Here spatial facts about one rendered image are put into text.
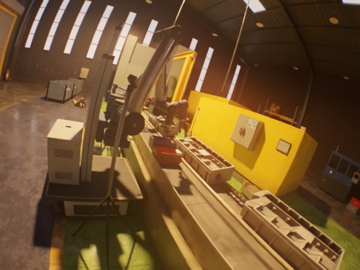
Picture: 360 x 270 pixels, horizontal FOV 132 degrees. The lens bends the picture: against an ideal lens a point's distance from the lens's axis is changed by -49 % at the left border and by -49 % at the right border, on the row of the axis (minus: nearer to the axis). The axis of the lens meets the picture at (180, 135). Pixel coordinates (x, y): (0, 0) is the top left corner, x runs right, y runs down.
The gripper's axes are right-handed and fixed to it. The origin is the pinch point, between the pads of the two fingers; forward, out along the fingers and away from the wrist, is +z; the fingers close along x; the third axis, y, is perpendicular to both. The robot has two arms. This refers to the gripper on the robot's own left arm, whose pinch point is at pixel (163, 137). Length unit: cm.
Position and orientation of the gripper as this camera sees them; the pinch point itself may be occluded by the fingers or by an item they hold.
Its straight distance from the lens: 212.3
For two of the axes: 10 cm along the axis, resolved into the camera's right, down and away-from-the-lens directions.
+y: 8.5, 1.7, 4.9
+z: -3.1, 9.2, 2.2
